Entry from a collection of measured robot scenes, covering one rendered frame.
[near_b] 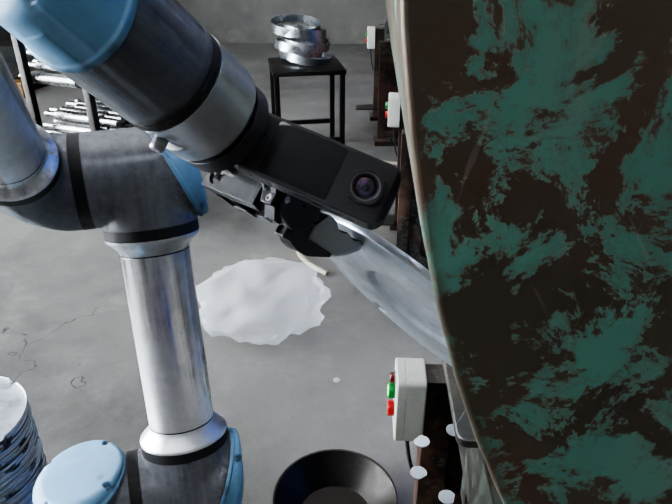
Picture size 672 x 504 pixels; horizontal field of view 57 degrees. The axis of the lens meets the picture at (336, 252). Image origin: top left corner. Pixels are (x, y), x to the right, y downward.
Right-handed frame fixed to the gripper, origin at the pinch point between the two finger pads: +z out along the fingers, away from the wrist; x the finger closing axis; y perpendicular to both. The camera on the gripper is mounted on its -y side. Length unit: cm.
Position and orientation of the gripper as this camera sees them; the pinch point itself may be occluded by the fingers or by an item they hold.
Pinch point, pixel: (362, 237)
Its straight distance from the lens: 58.0
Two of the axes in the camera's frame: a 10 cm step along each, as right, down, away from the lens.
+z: 4.6, 3.6, 8.1
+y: -7.6, -3.1, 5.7
